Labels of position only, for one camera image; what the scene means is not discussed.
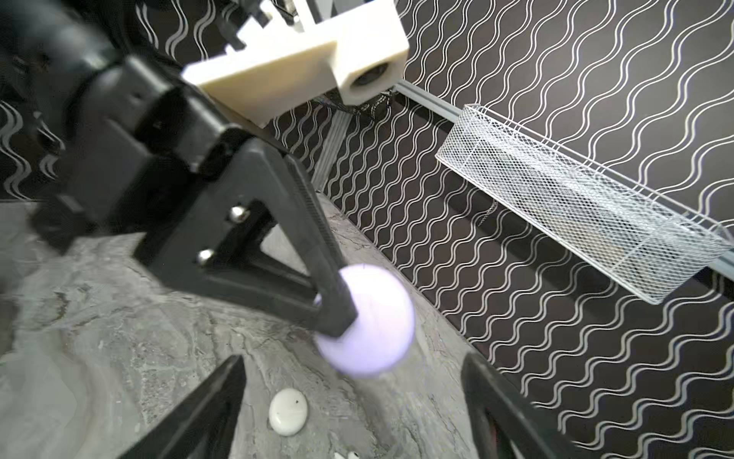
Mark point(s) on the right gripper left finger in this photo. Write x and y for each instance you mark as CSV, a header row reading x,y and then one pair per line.
x,y
204,423

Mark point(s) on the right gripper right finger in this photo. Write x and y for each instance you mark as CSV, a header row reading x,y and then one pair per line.
x,y
504,424

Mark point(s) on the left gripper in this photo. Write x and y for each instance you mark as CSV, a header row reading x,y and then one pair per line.
x,y
145,146

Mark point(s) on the purple round earbud case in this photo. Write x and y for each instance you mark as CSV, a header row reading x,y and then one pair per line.
x,y
383,331

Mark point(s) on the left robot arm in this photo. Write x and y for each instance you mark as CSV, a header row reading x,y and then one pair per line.
x,y
51,51

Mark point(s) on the white round earbud case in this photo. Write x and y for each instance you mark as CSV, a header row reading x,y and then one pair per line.
x,y
288,412

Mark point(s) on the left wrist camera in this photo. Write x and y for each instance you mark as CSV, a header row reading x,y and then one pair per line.
x,y
273,64

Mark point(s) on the white wire mesh basket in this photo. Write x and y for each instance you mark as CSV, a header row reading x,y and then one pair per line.
x,y
647,243

